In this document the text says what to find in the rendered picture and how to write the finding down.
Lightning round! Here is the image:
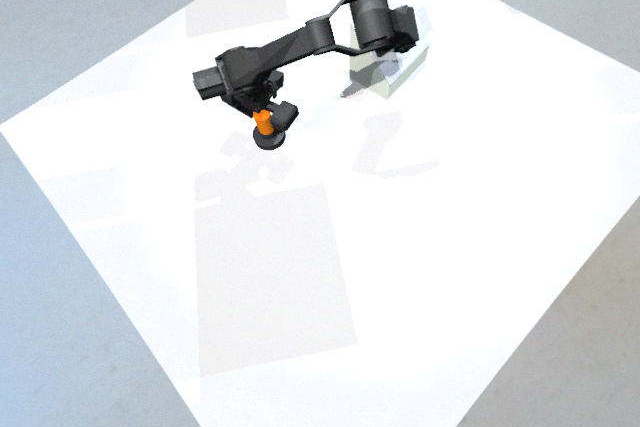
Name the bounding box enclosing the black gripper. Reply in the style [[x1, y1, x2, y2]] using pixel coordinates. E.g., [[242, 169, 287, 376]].
[[220, 81, 299, 133]]

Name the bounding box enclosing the orange knob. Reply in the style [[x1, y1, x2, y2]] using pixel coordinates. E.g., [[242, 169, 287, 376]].
[[253, 110, 274, 135]]

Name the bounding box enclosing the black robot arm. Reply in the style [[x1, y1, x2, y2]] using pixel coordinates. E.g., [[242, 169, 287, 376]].
[[192, 0, 420, 101]]

